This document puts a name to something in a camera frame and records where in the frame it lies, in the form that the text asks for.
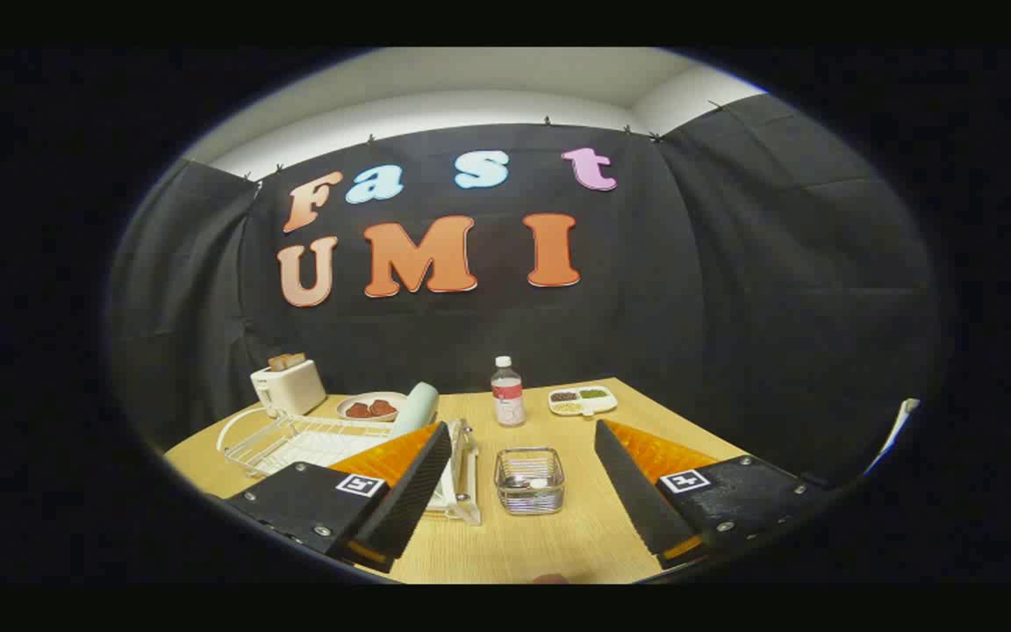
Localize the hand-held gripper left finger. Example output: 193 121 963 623
223 421 454 574

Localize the small metal wire basket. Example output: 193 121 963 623
494 448 566 516

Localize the white toaster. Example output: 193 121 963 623
250 358 327 417

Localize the black backdrop cloth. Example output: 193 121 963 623
106 92 941 488

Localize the mint green plate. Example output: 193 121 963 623
389 382 440 440

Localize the white wire dish rack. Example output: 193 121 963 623
216 406 482 526

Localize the white plate with meat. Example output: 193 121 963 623
336 391 408 423

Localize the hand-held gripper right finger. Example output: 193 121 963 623
594 419 831 570

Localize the clear red-label water bottle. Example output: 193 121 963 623
491 355 527 428

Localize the white divided condiment tray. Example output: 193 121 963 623
548 386 619 417

